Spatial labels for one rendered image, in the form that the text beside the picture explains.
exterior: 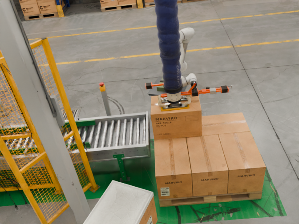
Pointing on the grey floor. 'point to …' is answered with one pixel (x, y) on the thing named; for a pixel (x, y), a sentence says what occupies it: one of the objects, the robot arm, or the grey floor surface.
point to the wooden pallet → (210, 198)
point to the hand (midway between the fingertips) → (195, 92)
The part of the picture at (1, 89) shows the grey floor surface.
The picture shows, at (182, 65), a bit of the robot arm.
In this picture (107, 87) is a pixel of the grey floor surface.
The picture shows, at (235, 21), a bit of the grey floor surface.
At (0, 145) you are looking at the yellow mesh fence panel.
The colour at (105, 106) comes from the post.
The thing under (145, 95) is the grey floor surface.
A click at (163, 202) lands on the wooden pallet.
